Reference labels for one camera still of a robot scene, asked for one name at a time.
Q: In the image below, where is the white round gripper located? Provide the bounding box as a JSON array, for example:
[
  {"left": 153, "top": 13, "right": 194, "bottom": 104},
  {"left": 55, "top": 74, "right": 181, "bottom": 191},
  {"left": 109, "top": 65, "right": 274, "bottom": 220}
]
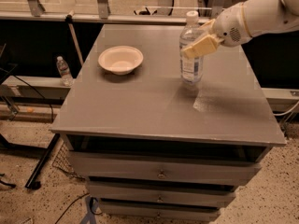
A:
[{"left": 180, "top": 3, "right": 251, "bottom": 59}]

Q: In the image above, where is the blue label plastic water bottle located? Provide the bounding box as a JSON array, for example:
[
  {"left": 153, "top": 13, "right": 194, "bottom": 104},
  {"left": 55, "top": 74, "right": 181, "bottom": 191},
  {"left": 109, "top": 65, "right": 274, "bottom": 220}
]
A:
[{"left": 179, "top": 11, "right": 203, "bottom": 85}]

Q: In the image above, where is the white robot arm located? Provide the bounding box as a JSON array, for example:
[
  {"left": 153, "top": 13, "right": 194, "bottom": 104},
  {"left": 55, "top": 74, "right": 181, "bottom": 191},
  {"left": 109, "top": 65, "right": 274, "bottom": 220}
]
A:
[{"left": 180, "top": 0, "right": 299, "bottom": 58}]

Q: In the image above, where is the small background water bottle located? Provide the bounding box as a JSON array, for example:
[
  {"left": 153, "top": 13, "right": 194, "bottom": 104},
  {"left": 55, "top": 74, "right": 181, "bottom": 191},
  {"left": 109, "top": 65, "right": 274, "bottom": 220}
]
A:
[{"left": 56, "top": 56, "right": 73, "bottom": 87}]

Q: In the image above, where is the white paper bowl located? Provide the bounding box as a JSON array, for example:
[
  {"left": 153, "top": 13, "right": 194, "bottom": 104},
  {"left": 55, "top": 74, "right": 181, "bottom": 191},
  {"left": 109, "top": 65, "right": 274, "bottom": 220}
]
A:
[{"left": 98, "top": 46, "right": 144, "bottom": 76}]

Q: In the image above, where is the grey drawer cabinet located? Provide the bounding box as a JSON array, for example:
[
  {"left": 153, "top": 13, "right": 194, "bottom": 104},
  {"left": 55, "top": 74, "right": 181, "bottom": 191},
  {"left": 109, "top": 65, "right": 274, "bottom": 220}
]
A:
[{"left": 50, "top": 23, "right": 287, "bottom": 223}]

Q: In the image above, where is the top grey drawer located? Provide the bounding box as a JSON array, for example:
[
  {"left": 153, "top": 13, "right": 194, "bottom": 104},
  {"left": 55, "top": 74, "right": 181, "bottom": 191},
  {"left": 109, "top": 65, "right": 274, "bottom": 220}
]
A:
[{"left": 67, "top": 151, "right": 261, "bottom": 186}]

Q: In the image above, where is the grey drawer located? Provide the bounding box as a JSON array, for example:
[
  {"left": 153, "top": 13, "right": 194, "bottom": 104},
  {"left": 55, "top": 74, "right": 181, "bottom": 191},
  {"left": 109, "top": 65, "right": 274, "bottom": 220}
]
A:
[
  {"left": 88, "top": 181, "right": 235, "bottom": 208},
  {"left": 67, "top": 151, "right": 261, "bottom": 186},
  {"left": 99, "top": 200, "right": 220, "bottom": 222}
]

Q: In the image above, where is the wooden stick with black tape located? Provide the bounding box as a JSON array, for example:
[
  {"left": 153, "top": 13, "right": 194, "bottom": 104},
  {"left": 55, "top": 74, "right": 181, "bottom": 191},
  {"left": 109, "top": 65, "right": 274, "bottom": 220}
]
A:
[{"left": 65, "top": 10, "right": 84, "bottom": 66}]

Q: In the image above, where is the middle grey drawer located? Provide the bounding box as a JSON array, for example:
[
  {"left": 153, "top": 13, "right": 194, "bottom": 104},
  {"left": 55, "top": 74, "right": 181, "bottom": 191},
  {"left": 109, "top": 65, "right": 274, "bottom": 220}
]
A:
[{"left": 88, "top": 181, "right": 235, "bottom": 208}]

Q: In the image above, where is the bottom grey drawer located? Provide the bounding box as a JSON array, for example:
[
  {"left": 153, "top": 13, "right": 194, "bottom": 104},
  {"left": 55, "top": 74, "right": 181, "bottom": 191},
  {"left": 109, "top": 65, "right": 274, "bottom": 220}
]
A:
[{"left": 99, "top": 200, "right": 220, "bottom": 222}]

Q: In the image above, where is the grey low side shelf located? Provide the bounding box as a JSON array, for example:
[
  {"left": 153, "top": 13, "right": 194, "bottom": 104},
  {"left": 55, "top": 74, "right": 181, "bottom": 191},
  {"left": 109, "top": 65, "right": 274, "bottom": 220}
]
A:
[{"left": 0, "top": 76, "right": 70, "bottom": 100}]

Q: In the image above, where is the blue metal stand leg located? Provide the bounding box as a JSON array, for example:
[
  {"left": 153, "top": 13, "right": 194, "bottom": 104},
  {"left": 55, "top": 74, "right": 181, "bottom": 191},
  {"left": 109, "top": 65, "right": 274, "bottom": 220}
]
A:
[{"left": 79, "top": 196, "right": 100, "bottom": 224}]

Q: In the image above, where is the black floor bar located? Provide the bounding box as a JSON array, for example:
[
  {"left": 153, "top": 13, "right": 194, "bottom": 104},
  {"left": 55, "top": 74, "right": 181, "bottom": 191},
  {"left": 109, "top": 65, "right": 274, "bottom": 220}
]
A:
[{"left": 25, "top": 133, "right": 60, "bottom": 190}]

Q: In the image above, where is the wire mesh panel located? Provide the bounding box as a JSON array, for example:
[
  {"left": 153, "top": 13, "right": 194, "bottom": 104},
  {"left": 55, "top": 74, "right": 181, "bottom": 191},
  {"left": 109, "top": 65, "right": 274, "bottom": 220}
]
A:
[{"left": 52, "top": 143, "right": 85, "bottom": 181}]

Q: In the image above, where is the black floor cable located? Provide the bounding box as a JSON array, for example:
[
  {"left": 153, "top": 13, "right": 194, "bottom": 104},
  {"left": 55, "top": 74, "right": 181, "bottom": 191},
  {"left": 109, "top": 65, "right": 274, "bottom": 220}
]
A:
[{"left": 53, "top": 192, "right": 91, "bottom": 224}]

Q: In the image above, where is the grey metal rail beam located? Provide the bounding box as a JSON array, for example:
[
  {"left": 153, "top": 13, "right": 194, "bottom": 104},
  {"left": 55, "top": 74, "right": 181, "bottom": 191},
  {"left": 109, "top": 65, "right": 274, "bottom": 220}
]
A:
[{"left": 0, "top": 10, "right": 219, "bottom": 26}]

